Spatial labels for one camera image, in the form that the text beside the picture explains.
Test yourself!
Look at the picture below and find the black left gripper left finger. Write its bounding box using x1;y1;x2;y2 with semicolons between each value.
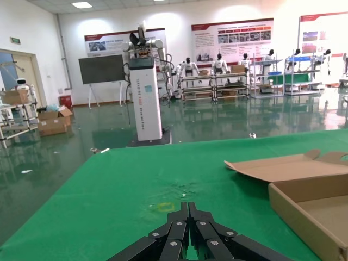
107;202;189;261

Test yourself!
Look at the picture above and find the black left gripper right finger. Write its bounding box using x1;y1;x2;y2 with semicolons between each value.
189;201;294;261

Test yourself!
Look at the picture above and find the open brown cardboard box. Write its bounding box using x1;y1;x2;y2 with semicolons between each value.
223;148;348;261

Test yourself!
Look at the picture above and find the closed cardboard floor box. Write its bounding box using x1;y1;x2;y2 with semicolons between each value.
38;119;68;136

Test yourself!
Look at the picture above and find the open cardboard floor box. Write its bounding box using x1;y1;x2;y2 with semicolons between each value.
37;107;73;126

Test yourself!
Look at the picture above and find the cardboard box on rack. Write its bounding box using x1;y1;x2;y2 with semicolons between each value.
2;89;30;105

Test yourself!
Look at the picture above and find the metal shelf rack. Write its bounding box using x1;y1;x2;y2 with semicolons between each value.
250;53;285;99
283;50;322;96

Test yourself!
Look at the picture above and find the white humanoid robot black head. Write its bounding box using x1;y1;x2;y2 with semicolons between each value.
319;49;333;77
176;57;201;82
212;53;231;76
290;48;303;71
239;53;252;73
262;49;277;76

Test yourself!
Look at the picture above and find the green shelf mat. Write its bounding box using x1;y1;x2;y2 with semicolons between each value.
268;74;310;85

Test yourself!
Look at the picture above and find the dark display on stand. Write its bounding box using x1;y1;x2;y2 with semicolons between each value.
78;54;126;109

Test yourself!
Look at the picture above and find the small white service robot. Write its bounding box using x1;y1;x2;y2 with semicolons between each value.
13;78;35;96

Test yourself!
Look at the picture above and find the beige framed door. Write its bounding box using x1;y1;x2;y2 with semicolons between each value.
0;48;42;109

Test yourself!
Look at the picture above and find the tube frame workbench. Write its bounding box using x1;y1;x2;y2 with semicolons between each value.
214;72;251;102
179;74;216;102

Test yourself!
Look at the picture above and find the white tube frame rack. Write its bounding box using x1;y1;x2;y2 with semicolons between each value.
0;89;39;149

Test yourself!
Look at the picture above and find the red white wall poster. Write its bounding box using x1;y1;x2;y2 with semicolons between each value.
298;11;348;57
191;17;275;64
84;27;167;58

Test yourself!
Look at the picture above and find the grey wall pipe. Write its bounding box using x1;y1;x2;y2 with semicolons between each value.
55;13;73;90

